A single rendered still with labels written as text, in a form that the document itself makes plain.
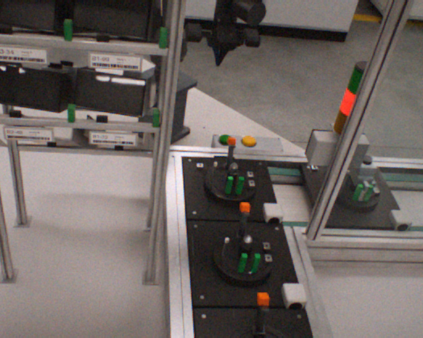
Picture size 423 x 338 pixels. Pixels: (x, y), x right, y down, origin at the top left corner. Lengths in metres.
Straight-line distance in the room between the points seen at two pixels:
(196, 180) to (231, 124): 0.47
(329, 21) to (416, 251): 3.35
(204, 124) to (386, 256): 0.74
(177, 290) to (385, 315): 0.52
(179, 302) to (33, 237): 0.43
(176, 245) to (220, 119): 0.69
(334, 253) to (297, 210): 0.16
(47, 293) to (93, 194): 0.33
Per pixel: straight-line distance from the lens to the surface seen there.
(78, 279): 1.26
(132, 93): 0.97
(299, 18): 4.49
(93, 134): 0.95
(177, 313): 1.09
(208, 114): 1.80
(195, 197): 1.30
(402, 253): 1.43
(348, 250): 1.36
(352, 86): 1.07
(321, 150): 1.14
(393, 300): 1.40
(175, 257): 1.18
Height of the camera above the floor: 1.86
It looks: 38 degrees down
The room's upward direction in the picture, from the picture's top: 10 degrees clockwise
